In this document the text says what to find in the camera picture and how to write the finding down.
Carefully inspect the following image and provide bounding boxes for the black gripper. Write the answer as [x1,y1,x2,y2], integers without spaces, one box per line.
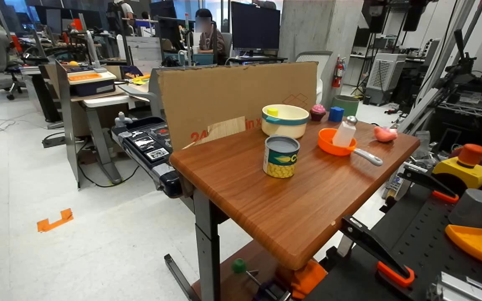
[362,0,431,33]

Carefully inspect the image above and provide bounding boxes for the cream pot teal trim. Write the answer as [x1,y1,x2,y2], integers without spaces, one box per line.
[260,101,312,140]

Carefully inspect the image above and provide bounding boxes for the gray cylinder block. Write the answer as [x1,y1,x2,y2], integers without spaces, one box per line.
[448,187,482,227]

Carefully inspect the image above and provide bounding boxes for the white ventilated unit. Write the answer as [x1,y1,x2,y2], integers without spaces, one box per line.
[366,51,411,93]

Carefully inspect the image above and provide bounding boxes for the red fire extinguisher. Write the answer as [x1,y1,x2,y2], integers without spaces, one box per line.
[330,54,347,90]

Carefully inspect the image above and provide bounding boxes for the blue toy block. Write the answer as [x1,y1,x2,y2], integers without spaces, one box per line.
[329,105,347,123]

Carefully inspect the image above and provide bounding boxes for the pink cupcake toy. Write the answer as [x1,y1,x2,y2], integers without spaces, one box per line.
[310,101,329,121]

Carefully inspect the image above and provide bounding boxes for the pink plush toy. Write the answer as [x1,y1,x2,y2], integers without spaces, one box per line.
[372,125,401,145]

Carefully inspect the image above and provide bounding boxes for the white salt shaker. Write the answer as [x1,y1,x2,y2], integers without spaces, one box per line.
[334,113,361,148]

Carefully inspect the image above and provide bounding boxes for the black computer monitor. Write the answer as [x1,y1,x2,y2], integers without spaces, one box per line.
[230,0,282,56]

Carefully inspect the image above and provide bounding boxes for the orange toy frying pan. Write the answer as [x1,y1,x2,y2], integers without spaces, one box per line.
[317,126,386,166]

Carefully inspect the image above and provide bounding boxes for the brown cardboard sheet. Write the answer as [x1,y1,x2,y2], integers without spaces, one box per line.
[158,59,320,153]

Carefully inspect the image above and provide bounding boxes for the yellow emergency stop box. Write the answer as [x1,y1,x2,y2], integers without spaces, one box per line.
[431,141,482,190]

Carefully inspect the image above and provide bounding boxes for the seated person dark hair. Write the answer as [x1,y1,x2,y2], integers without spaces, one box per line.
[193,6,230,64]

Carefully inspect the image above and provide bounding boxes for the corn tin can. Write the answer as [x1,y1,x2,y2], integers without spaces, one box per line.
[262,133,302,180]

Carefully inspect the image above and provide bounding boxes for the black perforated board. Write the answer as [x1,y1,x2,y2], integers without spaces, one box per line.
[305,180,482,301]

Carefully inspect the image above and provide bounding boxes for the orange triangular plastic piece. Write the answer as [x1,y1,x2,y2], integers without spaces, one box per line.
[444,222,482,263]

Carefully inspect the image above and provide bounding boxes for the black labelled equipment rack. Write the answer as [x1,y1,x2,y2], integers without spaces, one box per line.
[111,115,185,198]

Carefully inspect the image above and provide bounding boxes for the orange clamp part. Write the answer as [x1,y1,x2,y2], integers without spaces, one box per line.
[290,258,330,301]

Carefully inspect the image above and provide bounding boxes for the small green knob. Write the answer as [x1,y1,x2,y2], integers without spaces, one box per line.
[232,257,250,273]

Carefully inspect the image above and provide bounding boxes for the gray metal table leg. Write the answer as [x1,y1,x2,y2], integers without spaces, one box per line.
[163,188,223,301]

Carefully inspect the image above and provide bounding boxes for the black desktop printer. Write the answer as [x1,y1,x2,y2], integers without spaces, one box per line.
[66,66,120,96]

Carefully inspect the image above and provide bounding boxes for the gray office desk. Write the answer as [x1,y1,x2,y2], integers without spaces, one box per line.
[56,59,135,188]

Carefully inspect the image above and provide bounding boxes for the black clamp orange handle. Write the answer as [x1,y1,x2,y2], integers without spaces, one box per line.
[339,215,418,290]
[399,165,463,205]

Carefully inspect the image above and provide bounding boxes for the orange floor bracket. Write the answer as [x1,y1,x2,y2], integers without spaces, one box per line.
[36,207,76,233]

